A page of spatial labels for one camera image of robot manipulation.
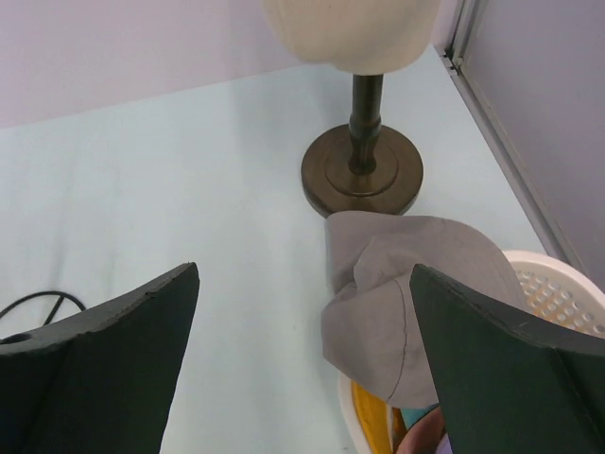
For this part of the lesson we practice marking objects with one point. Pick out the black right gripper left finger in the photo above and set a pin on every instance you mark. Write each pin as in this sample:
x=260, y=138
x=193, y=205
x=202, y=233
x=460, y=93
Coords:
x=103, y=380

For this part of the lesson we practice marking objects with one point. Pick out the grey bucket hat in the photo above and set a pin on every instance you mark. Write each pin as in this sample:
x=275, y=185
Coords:
x=369, y=330

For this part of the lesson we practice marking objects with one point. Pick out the black wire hat stand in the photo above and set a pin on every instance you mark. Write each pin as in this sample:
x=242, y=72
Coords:
x=43, y=307

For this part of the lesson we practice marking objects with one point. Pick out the yellow hat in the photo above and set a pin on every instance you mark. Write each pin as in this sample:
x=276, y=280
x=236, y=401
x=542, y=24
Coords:
x=382, y=426

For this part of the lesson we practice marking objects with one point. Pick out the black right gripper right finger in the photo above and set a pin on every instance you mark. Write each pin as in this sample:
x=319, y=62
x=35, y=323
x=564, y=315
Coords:
x=508, y=381

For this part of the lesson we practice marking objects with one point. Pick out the pink bucket hat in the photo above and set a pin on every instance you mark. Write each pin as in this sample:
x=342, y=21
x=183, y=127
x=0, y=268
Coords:
x=425, y=436

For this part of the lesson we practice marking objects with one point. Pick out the white perforated plastic basket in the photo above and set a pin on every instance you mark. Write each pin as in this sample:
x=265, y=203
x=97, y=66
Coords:
x=555, y=292

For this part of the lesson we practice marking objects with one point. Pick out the teal cap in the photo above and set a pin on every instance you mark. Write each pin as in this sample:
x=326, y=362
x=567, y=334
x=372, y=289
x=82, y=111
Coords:
x=413, y=416

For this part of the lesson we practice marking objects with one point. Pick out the purple bucket hat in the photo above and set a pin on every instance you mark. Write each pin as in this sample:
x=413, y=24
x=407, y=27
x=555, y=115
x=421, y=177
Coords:
x=444, y=446

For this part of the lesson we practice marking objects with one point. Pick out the cream mannequin head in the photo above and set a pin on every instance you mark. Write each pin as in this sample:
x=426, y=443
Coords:
x=360, y=37

